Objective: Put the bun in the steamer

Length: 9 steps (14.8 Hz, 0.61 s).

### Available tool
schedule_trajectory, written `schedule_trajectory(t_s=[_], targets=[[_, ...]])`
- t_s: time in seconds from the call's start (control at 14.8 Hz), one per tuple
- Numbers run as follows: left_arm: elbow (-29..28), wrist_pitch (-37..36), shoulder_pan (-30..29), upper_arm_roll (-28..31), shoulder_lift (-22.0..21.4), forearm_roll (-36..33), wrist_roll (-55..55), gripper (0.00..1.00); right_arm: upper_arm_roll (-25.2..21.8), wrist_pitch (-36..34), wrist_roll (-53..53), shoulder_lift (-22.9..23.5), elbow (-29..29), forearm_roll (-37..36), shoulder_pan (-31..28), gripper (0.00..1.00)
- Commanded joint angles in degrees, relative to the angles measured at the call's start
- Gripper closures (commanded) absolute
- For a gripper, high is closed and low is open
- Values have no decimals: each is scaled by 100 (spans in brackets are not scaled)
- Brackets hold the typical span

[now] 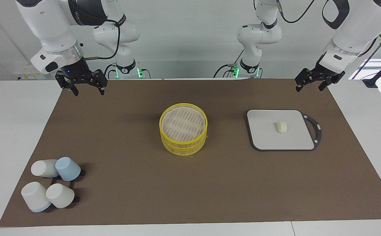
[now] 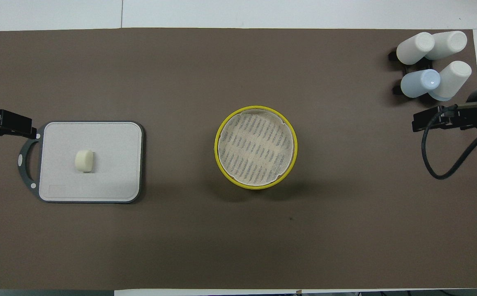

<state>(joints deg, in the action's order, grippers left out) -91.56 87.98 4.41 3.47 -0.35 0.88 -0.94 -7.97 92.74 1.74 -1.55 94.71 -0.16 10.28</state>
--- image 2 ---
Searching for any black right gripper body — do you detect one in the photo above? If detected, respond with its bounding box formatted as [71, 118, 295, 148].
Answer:
[432, 105, 477, 132]

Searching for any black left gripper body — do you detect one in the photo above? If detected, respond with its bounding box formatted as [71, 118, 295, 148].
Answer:
[0, 109, 32, 142]

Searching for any white steamed bun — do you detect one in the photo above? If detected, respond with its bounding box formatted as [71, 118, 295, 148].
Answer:
[75, 150, 95, 173]

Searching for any yellow bowl with mesh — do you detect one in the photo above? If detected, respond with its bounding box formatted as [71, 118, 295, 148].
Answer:
[215, 106, 298, 187]

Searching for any yellow bamboo steamer basket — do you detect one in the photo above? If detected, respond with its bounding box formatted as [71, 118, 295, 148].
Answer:
[218, 164, 296, 190]

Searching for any light blue plastic cup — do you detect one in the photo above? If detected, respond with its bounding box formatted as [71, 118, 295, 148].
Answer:
[401, 69, 441, 98]

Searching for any black cup rack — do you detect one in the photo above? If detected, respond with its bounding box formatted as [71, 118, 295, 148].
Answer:
[388, 49, 435, 96]

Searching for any white plastic cup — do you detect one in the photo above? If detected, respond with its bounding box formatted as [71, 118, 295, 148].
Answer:
[425, 31, 468, 61]
[396, 32, 435, 65]
[429, 61, 472, 102]

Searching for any white cutting board grey rim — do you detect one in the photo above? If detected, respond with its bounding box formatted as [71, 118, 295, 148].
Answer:
[17, 120, 145, 204]

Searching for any brown table mat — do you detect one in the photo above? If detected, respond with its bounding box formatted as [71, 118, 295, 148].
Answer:
[0, 28, 477, 289]

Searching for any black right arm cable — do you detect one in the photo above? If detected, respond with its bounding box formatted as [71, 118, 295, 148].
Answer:
[422, 104, 477, 180]

